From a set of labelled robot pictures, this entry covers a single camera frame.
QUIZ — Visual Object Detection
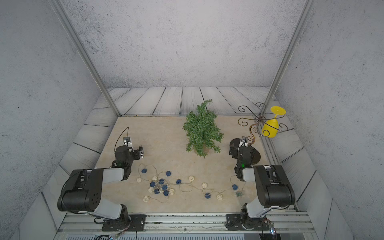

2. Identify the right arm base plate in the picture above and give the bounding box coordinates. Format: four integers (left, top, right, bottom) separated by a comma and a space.
225, 214, 270, 231

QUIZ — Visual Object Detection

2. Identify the string light with rattan balls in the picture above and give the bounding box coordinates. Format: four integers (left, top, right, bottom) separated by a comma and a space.
136, 164, 246, 204

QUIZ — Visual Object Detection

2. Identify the small green christmas tree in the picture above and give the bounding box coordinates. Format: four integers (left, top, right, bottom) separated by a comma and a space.
183, 99, 224, 158

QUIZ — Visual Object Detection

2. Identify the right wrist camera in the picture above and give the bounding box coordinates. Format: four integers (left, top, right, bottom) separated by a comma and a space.
240, 137, 248, 147

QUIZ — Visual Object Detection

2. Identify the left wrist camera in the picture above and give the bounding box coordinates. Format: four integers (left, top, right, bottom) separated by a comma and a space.
123, 137, 133, 148

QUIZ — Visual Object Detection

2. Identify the aluminium mounting rail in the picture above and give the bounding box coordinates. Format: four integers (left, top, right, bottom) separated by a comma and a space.
56, 211, 317, 238

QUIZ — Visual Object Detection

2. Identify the black metal glass rack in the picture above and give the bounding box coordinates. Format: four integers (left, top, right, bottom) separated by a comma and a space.
237, 102, 289, 165

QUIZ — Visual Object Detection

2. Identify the left frame post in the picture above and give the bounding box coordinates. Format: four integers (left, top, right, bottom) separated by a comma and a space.
49, 0, 122, 117

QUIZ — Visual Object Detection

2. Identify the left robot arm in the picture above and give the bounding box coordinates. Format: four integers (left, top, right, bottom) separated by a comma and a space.
57, 146, 144, 225

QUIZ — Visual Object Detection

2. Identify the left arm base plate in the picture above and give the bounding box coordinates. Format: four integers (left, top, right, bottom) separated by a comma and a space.
102, 214, 147, 232

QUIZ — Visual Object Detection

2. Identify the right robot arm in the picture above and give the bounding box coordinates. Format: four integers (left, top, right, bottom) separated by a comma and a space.
229, 137, 296, 230

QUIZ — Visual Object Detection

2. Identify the right frame post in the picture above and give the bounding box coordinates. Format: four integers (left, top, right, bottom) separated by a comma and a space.
260, 0, 315, 115

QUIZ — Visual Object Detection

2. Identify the frame post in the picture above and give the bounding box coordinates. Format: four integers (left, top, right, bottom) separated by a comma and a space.
260, 0, 315, 115
49, 0, 122, 117

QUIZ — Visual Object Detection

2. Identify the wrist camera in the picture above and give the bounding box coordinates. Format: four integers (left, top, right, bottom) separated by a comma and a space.
123, 137, 133, 148
240, 137, 248, 147

